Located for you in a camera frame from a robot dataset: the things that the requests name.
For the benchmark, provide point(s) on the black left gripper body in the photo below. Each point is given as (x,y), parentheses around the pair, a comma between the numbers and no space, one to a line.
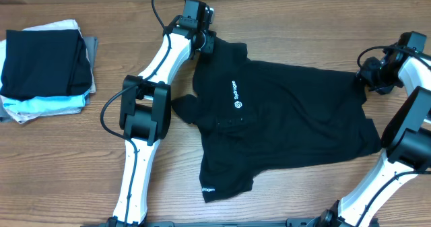
(207,41)

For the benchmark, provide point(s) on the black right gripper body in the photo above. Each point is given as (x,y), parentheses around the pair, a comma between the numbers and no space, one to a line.
(381,77)

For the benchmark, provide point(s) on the black polo shirt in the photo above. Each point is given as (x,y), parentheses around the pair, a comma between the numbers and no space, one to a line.
(255,116)

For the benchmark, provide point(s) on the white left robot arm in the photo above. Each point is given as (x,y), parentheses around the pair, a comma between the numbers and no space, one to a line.
(145,112)

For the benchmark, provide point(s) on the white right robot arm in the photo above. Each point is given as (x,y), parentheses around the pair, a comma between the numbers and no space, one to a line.
(406,145)

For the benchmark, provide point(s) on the folded black shirt on stack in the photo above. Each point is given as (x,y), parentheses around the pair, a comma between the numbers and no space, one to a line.
(45,63)

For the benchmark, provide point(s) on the folded light blue shirt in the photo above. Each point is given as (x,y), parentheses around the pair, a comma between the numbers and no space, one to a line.
(39,104)

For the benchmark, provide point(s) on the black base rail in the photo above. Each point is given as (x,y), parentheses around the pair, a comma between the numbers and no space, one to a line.
(290,222)

